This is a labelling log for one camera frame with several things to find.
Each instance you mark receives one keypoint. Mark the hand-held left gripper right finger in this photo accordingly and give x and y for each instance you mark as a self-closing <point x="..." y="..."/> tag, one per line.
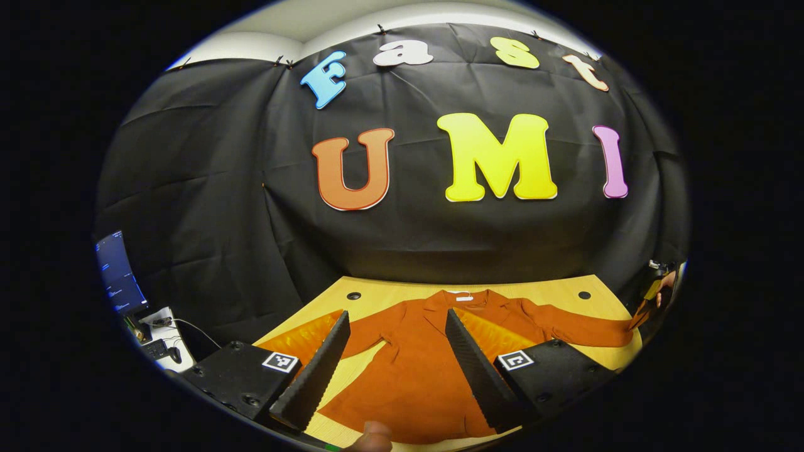
<point x="477" y="370"/>

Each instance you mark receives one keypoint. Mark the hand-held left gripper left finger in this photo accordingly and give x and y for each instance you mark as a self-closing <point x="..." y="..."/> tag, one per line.
<point x="320" y="370"/>

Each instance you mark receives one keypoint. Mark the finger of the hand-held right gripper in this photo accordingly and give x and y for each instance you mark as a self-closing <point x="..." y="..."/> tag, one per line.
<point x="641" y="316"/>

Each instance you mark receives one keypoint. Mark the orange ribbed cardigan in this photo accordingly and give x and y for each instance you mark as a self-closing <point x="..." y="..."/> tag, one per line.
<point x="414" y="376"/>

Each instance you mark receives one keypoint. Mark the black computer mouse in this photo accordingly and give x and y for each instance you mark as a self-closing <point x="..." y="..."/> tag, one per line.
<point x="175" y="355"/>

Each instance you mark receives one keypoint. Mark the black backdrop cloth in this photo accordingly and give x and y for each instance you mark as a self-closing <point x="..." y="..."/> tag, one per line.
<point x="402" y="245"/>

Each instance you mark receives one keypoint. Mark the white side desk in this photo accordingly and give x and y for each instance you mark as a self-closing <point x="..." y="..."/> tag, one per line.
<point x="162" y="317"/>

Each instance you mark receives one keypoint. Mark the black keyboard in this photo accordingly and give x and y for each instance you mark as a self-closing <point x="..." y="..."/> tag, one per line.
<point x="154" y="349"/>

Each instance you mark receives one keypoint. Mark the computer monitor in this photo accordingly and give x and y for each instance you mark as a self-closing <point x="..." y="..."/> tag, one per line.
<point x="119" y="276"/>

